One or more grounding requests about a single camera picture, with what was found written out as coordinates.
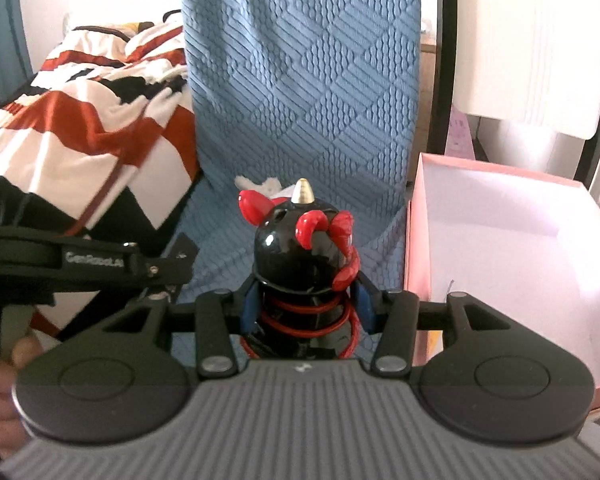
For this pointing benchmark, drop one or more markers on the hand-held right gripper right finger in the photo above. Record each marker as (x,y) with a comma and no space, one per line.
(362,302)

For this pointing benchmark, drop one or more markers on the yellow black cushion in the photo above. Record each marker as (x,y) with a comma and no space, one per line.
(139,28)

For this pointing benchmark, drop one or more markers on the black red toy figure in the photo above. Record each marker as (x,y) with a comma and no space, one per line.
(290,250)

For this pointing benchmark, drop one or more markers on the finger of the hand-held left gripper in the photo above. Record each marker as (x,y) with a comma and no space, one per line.
(172,265)

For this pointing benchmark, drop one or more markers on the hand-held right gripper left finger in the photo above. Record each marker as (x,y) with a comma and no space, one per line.
(248,307)

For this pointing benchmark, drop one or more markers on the blue textured mat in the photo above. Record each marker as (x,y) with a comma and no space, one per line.
(305,85)

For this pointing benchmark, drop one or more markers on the teal curtain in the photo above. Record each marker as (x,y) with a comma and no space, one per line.
(2,55)

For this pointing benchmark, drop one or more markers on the pink cardboard box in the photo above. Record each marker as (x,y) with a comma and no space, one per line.
(505,250)

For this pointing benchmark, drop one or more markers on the person's left hand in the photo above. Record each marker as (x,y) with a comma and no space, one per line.
(5,410)

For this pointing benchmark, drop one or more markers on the red white black striped blanket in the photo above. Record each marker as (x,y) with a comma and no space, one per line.
(80,120)

